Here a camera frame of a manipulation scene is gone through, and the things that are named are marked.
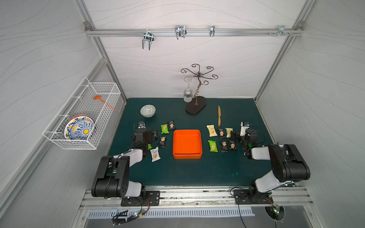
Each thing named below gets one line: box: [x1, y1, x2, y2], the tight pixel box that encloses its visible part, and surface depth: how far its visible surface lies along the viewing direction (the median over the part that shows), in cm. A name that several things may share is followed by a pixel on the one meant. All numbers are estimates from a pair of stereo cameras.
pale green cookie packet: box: [224, 127, 234, 138], surface depth 103 cm
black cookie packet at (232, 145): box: [228, 140, 237, 151], surface depth 95 cm
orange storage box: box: [172, 129, 203, 160], surface depth 95 cm
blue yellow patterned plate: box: [63, 114, 97, 141], surface depth 62 cm
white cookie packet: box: [150, 146, 162, 162], surface depth 90 cm
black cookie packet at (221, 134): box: [217, 128, 226, 139], surface depth 100 cm
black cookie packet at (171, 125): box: [168, 120, 176, 131], surface depth 106 cm
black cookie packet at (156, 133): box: [149, 129, 159, 140], surface depth 102 cm
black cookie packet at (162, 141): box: [159, 136, 167, 148], surface depth 96 cm
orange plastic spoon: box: [93, 95, 116, 111], surface depth 80 cm
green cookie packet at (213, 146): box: [207, 140, 219, 153], surface depth 94 cm
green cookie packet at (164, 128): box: [160, 123, 170, 134], surface depth 103 cm
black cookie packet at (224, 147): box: [220, 140, 229, 153], surface depth 93 cm
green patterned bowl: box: [139, 104, 157, 118], surface depth 113 cm
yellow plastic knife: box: [217, 105, 221, 127], surface depth 113 cm
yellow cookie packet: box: [206, 124, 218, 137], surface depth 102 cm
